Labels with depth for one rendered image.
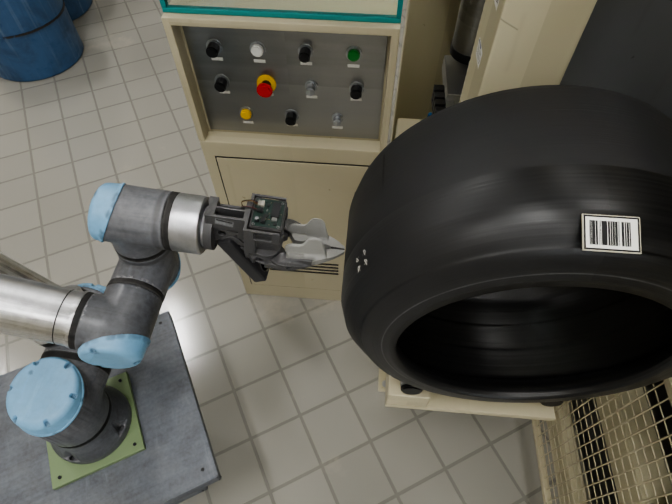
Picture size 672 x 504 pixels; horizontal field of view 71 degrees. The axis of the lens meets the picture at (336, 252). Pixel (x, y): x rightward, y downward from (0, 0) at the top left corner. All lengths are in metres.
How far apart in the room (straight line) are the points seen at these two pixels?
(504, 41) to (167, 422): 1.14
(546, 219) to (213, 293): 1.80
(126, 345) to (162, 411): 0.62
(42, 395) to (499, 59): 1.07
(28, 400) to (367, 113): 1.05
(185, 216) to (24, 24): 2.92
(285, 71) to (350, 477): 1.37
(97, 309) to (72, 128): 2.51
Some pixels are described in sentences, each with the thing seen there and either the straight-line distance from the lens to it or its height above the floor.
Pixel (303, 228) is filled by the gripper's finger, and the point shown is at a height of 1.27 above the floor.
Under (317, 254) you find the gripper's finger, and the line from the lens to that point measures 0.73.
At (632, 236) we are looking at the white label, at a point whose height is 1.45.
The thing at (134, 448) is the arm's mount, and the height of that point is 0.61.
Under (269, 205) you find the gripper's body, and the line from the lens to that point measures 0.71.
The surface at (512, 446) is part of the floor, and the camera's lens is 2.01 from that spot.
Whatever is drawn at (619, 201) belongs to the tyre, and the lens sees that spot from 0.60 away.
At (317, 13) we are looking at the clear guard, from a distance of 1.20.
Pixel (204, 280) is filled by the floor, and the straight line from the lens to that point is 2.25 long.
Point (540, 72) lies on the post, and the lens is 0.88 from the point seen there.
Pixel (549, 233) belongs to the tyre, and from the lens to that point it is 0.57.
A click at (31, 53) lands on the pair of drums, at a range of 3.63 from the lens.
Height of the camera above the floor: 1.85
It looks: 55 degrees down
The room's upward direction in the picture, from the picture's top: straight up
